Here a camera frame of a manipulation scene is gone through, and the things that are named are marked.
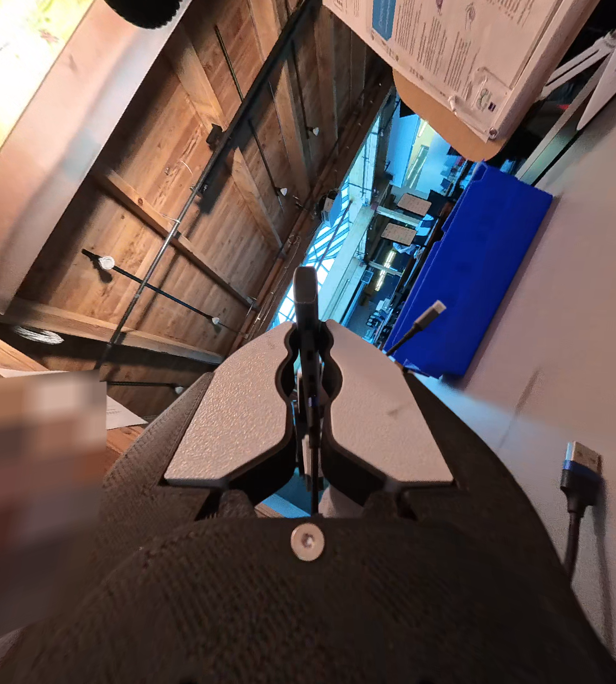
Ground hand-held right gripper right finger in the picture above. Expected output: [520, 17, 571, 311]
[321, 320, 455, 506]

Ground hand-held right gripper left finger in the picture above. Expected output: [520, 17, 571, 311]
[164, 322, 298, 506]

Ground blue plastic bin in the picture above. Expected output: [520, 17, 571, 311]
[383, 160, 554, 379]

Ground black blue-ringed USB cable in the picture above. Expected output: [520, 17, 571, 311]
[385, 299, 604, 580]

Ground grey desk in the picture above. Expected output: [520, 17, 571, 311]
[404, 69, 616, 684]

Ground white paper notice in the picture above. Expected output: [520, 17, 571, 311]
[106, 382, 150, 429]

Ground document stand with instruction sheets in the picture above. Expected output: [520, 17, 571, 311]
[321, 0, 616, 162]

